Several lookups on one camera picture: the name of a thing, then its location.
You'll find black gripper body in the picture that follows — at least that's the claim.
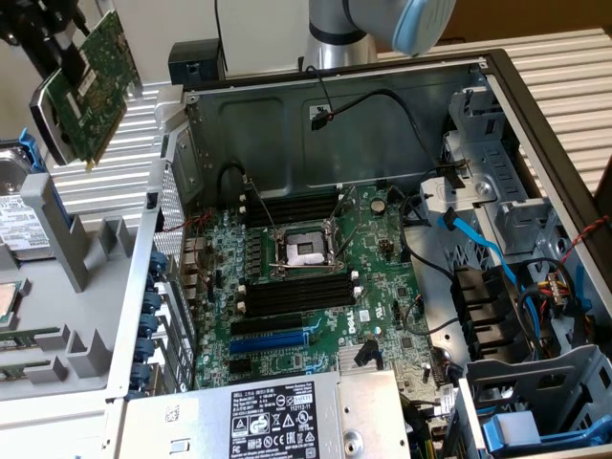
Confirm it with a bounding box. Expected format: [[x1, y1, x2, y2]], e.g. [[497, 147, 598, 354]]
[[18, 0, 77, 77]]

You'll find green low-profile graphics card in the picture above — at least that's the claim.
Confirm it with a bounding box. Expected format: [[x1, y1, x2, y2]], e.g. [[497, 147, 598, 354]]
[[28, 8, 141, 174]]

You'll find blue plastic disk caddy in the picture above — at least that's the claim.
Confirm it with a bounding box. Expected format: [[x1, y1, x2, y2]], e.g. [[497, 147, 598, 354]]
[[16, 124, 73, 230], [480, 411, 612, 453]]

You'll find black box device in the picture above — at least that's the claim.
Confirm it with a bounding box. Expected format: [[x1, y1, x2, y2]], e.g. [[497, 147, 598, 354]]
[[167, 40, 226, 88]]

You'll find silver hard disk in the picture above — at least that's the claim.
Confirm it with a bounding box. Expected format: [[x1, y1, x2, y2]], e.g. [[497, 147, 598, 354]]
[[0, 145, 54, 262]]

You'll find thin metal locking lever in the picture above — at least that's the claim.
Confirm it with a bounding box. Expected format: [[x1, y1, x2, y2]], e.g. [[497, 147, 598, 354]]
[[242, 175, 278, 231], [339, 186, 361, 263]]

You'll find gray plastic parts rack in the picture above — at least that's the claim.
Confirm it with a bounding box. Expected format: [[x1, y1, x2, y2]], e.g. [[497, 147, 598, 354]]
[[0, 169, 144, 403]]

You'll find silver CPU chip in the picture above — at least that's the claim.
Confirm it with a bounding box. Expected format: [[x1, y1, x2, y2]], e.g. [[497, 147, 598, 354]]
[[0, 280, 31, 332]]

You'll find green RAM stick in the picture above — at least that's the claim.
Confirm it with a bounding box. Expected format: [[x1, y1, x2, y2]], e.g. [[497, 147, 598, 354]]
[[0, 327, 62, 353], [0, 364, 53, 383]]

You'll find metal CPU socket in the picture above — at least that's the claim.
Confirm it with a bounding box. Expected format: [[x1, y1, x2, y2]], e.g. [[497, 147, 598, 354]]
[[267, 222, 348, 283]]

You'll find metal socket cover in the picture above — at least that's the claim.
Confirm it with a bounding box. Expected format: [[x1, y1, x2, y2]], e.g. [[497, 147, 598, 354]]
[[320, 185, 361, 264]]

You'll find long black expansion slot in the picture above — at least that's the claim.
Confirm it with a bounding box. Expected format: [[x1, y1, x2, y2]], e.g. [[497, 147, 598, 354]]
[[229, 314, 304, 337]]

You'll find gray metal PC case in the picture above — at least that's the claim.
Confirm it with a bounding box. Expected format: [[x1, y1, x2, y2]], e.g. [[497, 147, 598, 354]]
[[102, 47, 612, 459]]

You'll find long blue expansion slot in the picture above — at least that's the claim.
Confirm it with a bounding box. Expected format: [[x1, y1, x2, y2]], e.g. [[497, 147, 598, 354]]
[[228, 331, 308, 356]]

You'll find green Dell motherboard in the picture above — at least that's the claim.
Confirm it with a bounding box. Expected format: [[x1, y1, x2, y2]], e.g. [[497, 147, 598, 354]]
[[184, 184, 448, 420]]

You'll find silver finned chipset heatsink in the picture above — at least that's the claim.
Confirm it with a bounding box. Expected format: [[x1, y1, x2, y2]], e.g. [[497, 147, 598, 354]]
[[337, 344, 383, 379]]

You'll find gray metal disk bay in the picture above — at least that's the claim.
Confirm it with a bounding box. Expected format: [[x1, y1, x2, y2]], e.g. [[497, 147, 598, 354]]
[[453, 343, 612, 459], [439, 85, 563, 257]]

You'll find silver power supply with label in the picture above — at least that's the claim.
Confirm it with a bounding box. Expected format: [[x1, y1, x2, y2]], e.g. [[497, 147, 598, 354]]
[[121, 367, 413, 459]]

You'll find blue plastic latch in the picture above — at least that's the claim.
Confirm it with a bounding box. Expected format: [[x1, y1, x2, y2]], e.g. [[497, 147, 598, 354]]
[[572, 265, 590, 312]]

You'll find pale plastic block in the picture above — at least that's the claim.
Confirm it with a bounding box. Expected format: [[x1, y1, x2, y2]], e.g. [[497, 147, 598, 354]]
[[494, 411, 541, 444]]

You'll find thin black hanging cable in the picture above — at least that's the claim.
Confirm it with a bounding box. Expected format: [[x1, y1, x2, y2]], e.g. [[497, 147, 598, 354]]
[[213, 0, 226, 44]]

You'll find black looped wire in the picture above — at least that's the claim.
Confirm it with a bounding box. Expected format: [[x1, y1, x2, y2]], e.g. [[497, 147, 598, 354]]
[[217, 162, 252, 208]]

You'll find red-black twisted wire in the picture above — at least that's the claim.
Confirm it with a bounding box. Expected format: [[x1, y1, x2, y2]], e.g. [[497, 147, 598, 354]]
[[155, 209, 216, 300], [557, 214, 612, 267]]

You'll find black wire with plug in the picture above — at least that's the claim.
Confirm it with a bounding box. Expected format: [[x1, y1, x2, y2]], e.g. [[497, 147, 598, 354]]
[[305, 64, 444, 168]]

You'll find thick black wire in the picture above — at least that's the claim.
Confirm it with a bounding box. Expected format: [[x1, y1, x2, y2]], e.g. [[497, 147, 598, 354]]
[[401, 193, 455, 283]]

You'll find light blue flat wire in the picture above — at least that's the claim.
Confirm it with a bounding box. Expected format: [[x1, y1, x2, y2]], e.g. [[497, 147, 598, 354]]
[[437, 208, 520, 294]]

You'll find black wire plug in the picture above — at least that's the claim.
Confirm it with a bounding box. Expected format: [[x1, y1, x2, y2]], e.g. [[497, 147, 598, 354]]
[[356, 334, 384, 369]]

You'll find thin black wire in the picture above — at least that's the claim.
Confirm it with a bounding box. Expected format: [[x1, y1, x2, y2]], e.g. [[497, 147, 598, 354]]
[[404, 294, 463, 336]]

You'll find dark blue wire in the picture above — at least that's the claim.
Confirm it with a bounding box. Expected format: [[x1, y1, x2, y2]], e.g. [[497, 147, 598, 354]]
[[518, 281, 546, 358]]

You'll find multicolour power wire plug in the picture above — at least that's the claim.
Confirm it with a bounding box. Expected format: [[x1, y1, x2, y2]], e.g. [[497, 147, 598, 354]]
[[537, 270, 575, 307]]

